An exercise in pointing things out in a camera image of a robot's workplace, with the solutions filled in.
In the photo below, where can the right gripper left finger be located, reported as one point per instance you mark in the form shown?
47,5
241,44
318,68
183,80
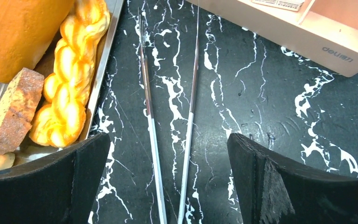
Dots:
55,189

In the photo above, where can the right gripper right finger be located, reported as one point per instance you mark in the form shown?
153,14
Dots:
274,189

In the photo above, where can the long orange fake baguette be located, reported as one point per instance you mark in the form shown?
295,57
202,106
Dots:
27,28

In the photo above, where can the small white packet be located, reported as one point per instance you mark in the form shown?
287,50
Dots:
292,5

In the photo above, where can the pink desk file organizer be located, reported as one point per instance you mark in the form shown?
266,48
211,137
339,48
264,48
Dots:
324,31

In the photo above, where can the metal food tongs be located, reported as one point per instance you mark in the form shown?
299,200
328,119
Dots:
152,128

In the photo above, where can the silver metal tray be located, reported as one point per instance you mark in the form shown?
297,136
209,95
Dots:
29,151

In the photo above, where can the brown fake bread slice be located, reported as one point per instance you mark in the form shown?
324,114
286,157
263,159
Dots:
17,108

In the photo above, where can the long fake twisted bread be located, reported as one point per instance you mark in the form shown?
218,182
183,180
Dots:
67,90

